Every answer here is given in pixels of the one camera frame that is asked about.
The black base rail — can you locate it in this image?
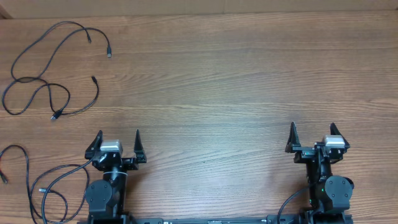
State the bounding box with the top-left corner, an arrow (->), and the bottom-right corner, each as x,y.
77,215 -> 354,224

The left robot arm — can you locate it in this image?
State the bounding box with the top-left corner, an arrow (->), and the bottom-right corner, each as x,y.
85,130 -> 147,224

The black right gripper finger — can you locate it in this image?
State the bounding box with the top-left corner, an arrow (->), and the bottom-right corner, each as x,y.
285,121 -> 301,153
330,123 -> 350,148

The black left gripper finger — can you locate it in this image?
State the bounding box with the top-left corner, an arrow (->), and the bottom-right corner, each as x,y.
85,130 -> 103,160
134,129 -> 147,163

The thin black usb cable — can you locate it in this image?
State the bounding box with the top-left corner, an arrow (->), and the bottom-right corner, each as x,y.
10,21 -> 113,83

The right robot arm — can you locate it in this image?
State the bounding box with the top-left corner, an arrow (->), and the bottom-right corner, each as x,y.
277,122 -> 354,223

